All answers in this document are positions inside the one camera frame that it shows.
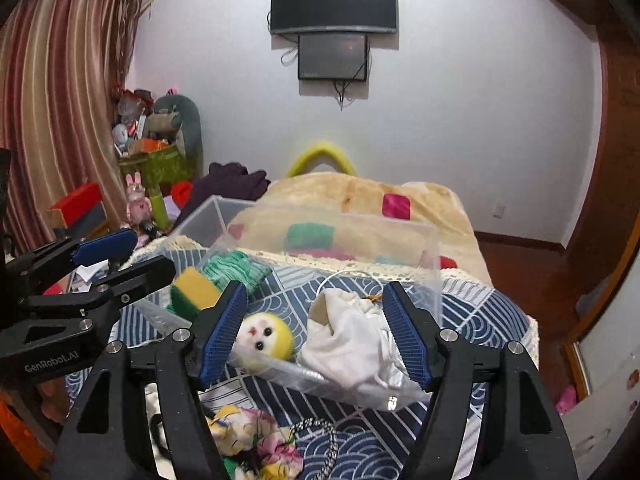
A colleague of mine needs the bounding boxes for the yellow green sponge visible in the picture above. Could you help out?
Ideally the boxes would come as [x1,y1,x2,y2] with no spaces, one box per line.
[170,266,221,322]

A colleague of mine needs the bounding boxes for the yellow plush ball face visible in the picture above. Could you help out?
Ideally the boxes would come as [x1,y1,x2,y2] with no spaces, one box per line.
[234,312,295,373]

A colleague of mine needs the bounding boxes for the clear plastic storage box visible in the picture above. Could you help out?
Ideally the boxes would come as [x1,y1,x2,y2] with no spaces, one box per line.
[128,196,442,413]

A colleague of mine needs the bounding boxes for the floral fabric scrunchie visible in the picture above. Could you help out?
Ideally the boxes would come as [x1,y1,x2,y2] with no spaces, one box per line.
[207,405,304,480]

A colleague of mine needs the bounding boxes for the black white braided bracelet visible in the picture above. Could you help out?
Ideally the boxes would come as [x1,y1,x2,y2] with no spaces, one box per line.
[286,416,342,480]

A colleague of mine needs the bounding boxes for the black bottle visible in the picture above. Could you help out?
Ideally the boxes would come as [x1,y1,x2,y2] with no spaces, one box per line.
[139,220,163,240]

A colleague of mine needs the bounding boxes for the red box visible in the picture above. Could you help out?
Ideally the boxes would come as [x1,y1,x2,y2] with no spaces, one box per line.
[46,182,106,229]

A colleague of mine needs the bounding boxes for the pink bunny toy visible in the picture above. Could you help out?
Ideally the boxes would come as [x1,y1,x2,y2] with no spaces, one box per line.
[126,171,152,226]

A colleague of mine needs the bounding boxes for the green knitted cloth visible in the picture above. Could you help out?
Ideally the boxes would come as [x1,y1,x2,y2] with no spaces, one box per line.
[200,250,272,294]

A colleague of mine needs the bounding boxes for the green storage box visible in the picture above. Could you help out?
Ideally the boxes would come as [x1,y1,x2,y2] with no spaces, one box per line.
[118,145,196,188]

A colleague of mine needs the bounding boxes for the dark purple garment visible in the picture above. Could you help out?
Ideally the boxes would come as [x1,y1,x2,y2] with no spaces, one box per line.
[171,162,271,228]

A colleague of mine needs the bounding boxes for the grey plush toy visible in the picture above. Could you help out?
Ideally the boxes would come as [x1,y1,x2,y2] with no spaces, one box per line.
[145,93,202,166]

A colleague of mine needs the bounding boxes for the brown wooden door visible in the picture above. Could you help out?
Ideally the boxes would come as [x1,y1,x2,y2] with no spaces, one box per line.
[564,19,640,321]

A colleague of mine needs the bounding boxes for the white cloth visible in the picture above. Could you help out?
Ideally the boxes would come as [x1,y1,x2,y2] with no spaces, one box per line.
[296,288,418,390]

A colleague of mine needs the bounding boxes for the beige patchwork blanket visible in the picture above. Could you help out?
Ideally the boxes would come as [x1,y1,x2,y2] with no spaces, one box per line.
[228,172,491,284]

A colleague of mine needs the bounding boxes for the striped curtain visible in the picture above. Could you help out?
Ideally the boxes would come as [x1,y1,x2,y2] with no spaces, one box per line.
[1,0,142,252]

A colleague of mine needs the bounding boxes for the small wall monitor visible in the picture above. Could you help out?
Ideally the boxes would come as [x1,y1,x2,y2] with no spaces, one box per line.
[297,32,369,81]

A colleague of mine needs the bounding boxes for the large wall television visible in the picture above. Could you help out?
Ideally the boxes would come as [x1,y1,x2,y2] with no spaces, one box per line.
[269,0,398,35]

